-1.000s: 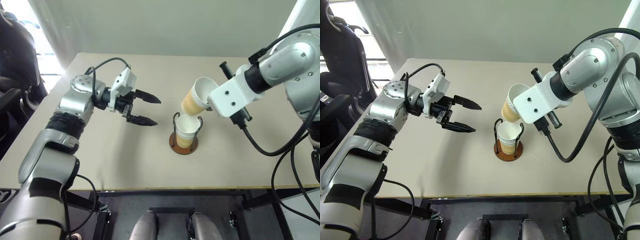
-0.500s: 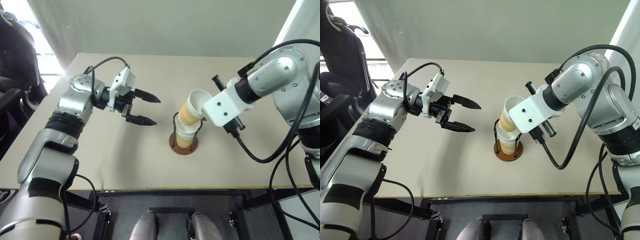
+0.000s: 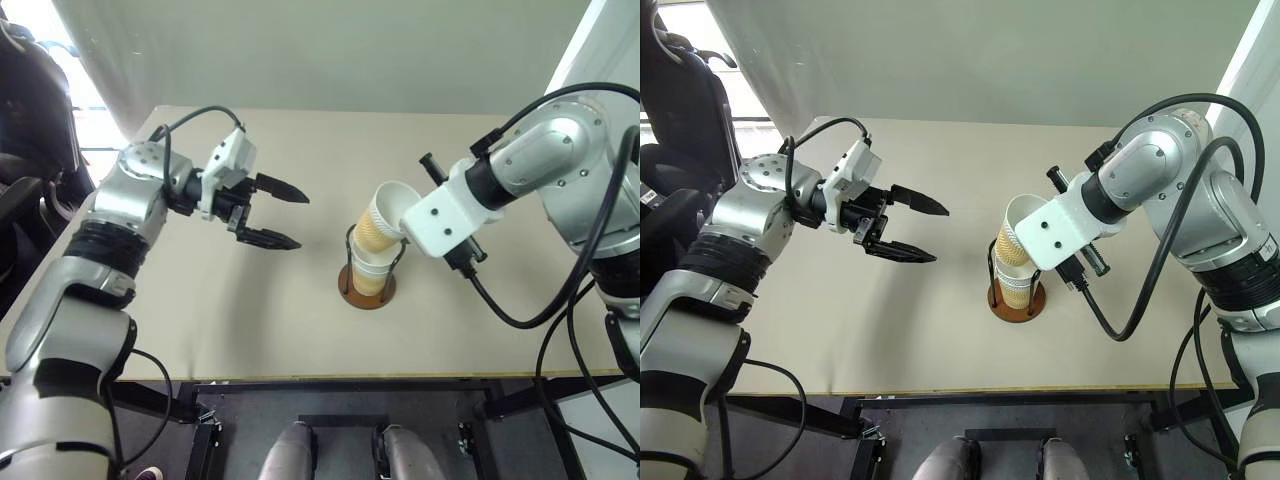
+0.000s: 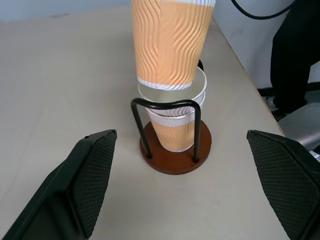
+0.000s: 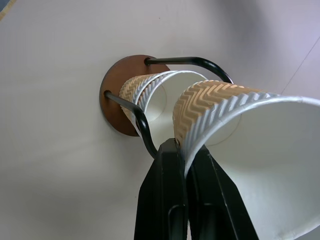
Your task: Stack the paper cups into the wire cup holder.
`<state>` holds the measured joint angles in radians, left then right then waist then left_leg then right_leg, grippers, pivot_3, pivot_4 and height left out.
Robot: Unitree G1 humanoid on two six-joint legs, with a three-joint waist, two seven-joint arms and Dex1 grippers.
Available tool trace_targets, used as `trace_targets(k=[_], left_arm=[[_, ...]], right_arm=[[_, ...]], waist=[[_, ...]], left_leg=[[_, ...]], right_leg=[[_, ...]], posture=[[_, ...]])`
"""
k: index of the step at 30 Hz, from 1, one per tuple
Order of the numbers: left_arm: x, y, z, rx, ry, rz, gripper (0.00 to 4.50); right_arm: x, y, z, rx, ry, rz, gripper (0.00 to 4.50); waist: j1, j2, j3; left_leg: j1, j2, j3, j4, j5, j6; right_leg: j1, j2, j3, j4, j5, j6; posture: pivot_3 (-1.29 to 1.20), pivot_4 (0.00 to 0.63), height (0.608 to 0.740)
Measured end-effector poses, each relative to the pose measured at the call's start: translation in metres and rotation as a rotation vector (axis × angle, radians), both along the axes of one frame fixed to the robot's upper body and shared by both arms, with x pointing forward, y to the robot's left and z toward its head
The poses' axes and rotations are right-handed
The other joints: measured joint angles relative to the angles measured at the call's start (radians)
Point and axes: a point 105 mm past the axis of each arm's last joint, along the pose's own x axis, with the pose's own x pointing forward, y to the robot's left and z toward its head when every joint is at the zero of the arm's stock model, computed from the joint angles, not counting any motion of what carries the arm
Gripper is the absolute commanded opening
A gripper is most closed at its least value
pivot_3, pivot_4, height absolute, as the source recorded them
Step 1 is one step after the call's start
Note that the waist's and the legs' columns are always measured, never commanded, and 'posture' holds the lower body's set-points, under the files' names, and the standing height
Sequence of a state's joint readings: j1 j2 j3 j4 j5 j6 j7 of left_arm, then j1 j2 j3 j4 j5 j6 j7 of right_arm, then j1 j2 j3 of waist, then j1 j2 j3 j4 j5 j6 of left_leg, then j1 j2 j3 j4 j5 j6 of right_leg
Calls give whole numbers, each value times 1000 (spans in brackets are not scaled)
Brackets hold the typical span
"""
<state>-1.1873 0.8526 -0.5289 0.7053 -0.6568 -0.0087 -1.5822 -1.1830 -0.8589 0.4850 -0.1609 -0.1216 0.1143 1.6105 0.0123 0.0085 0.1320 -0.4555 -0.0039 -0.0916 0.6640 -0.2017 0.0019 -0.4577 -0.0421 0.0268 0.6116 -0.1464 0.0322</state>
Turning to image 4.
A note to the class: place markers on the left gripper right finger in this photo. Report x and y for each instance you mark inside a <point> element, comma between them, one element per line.
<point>287,187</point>

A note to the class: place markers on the person in black clothes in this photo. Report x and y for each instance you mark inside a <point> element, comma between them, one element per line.
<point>292,62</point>

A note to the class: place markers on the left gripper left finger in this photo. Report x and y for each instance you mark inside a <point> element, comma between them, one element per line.
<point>75,187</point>

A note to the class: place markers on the ribbed tan paper cup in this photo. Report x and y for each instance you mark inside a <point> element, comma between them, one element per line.
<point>170,45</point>
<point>175,135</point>

